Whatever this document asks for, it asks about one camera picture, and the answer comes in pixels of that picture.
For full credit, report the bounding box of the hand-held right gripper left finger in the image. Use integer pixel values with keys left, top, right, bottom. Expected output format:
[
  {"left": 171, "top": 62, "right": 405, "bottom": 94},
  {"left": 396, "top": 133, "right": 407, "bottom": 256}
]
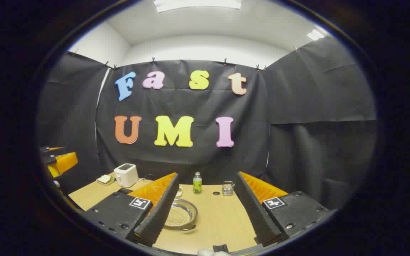
[{"left": 83, "top": 172, "right": 180, "bottom": 247}]

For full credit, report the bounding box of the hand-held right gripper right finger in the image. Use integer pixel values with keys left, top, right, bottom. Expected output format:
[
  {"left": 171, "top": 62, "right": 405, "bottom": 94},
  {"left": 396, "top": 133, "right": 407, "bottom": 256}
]
[{"left": 233, "top": 171, "right": 331, "bottom": 247}]

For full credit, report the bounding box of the stainless steel pot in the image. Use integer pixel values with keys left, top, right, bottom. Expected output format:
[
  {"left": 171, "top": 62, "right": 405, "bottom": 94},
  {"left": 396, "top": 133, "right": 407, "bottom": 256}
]
[{"left": 163, "top": 198, "right": 199, "bottom": 231}]

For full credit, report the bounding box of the pile of soybeans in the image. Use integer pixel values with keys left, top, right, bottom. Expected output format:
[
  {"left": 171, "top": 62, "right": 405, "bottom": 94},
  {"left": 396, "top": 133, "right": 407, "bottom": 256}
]
[{"left": 165, "top": 206, "right": 191, "bottom": 227}]

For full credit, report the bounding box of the green label drink bottle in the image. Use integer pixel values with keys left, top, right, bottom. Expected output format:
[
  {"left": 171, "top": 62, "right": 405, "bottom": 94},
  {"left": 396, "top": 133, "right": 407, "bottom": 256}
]
[{"left": 193, "top": 172, "right": 203, "bottom": 194}]

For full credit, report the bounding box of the white toaster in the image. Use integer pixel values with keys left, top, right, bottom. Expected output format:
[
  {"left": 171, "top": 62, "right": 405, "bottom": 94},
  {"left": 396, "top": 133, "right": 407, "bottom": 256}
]
[{"left": 114, "top": 163, "right": 140, "bottom": 188}]

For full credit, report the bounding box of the black backdrop cloth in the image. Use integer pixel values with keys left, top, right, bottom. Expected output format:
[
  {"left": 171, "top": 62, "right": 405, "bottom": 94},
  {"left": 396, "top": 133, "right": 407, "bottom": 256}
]
[{"left": 38, "top": 36, "right": 378, "bottom": 210}]

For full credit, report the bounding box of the small ceiling light panel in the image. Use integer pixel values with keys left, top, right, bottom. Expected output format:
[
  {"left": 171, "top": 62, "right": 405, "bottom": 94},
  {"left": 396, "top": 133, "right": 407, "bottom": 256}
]
[{"left": 306, "top": 29, "right": 325, "bottom": 41}]

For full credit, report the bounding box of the large ceiling light panel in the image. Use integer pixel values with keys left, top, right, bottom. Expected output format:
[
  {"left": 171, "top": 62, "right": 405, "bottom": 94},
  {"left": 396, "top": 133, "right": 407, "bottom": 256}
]
[{"left": 154, "top": 0, "right": 243, "bottom": 13}]

